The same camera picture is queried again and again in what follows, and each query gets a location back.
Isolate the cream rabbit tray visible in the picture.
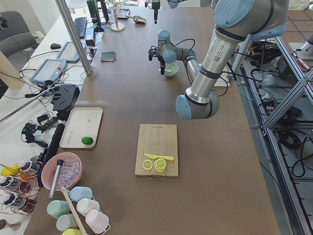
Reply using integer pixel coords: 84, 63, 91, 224
60, 107, 103, 149

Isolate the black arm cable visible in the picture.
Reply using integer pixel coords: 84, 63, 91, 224
171, 38, 197, 58

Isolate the pink plastic cup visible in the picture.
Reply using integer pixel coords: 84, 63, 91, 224
85, 209, 110, 234

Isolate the wooden mug tree stand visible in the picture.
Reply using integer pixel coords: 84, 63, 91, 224
111, 0, 129, 32

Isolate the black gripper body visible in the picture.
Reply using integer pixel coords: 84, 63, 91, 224
157, 55, 165, 68
152, 0, 160, 11

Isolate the black computer mouse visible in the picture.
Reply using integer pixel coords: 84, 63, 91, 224
50, 43, 62, 49

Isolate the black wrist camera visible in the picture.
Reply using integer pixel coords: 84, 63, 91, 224
148, 47, 158, 61

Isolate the metal scoop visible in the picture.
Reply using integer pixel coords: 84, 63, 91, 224
126, 15, 147, 24

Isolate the yellow plastic knife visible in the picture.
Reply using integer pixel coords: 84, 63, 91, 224
144, 153, 175, 161

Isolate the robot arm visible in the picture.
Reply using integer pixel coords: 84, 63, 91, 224
152, 0, 185, 24
149, 0, 289, 120

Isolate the green lime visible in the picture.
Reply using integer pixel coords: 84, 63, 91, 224
81, 136, 94, 145

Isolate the green plastic cup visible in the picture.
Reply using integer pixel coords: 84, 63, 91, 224
46, 200, 70, 219

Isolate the white plastic cup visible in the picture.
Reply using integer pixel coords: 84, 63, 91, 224
76, 198, 100, 216

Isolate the bamboo cutting board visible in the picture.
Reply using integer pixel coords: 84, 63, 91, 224
134, 124, 179, 177

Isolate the wooden cup rack pole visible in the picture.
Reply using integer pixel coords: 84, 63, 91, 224
61, 188, 87, 235

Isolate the aluminium frame post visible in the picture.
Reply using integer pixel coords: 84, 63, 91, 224
55, 0, 92, 75

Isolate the blue plastic cup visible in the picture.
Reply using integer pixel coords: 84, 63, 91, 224
70, 186, 93, 202

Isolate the copper wire bottle rack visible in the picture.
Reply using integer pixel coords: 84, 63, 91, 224
0, 165, 41, 215

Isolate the grey folded cloth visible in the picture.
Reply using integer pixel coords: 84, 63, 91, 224
100, 51, 116, 62

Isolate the yellow lemon slice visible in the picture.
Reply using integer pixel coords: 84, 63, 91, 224
154, 158, 166, 173
142, 159, 154, 170

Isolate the black keyboard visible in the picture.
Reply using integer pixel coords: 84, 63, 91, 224
73, 17, 88, 39

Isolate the pink ribbed bowl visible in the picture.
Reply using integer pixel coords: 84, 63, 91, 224
41, 152, 83, 191

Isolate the blue teach pendant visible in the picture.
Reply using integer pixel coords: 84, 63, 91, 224
30, 59, 67, 83
56, 42, 79, 63

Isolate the light green bowl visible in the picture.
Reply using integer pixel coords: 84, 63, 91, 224
164, 63, 179, 77

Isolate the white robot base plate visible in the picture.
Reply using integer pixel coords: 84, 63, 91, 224
214, 73, 230, 87

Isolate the metal muddler stick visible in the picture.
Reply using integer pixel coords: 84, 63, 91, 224
48, 160, 64, 199

